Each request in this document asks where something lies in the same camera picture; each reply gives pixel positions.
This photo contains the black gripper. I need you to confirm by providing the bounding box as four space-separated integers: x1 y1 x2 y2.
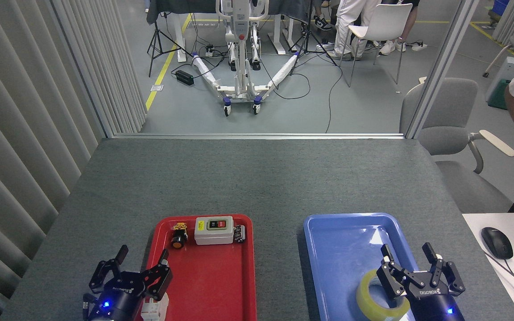
377 242 466 321
88 245 173 321

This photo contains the yellow tape roll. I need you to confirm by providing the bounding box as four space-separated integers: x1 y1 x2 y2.
356 269 411 321

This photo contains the white circuit breaker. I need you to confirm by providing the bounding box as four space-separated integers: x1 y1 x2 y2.
141 292 170 321

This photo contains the orange push button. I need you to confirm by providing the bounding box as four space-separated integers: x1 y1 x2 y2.
170 222 189 249

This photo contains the blue plastic tray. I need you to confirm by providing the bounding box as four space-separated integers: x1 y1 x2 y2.
303 213 441 321

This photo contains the black computer mouse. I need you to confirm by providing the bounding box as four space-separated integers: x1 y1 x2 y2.
481 227 514 260

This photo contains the red plastic tray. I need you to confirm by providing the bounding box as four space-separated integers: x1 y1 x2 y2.
136 214 257 321

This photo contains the grey office chair with armrest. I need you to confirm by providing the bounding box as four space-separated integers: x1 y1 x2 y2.
400 78 514 213

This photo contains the pale grey box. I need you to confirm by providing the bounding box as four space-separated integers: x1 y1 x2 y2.
485 57 514 103

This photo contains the person behind white chair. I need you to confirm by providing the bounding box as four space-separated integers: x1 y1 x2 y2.
379 0 428 55

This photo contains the black tripod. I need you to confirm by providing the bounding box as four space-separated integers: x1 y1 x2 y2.
289 0 338 75
147 12 193 77

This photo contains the white plastic chair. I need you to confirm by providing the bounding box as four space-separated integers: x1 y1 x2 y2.
340 4 414 87

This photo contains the person in white trousers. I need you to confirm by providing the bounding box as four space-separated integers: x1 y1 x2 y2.
326 0 380 61

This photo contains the white wheeled stand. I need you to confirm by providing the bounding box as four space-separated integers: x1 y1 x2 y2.
192 0 300 116

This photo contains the person with black-white shoes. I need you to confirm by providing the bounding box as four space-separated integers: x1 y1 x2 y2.
302 0 333 32

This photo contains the blue bin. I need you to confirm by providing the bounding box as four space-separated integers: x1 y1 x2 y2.
491 0 510 18

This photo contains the white two-button switch box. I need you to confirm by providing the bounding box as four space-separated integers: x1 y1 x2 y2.
194 216 234 245

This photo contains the silver frame rail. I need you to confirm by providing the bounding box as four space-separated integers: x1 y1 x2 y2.
113 133 406 140

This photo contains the black floor cable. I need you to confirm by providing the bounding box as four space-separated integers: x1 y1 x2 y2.
257 53 343 133

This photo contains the silver frame post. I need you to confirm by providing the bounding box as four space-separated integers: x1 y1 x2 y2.
404 0 480 139
51 0 115 138

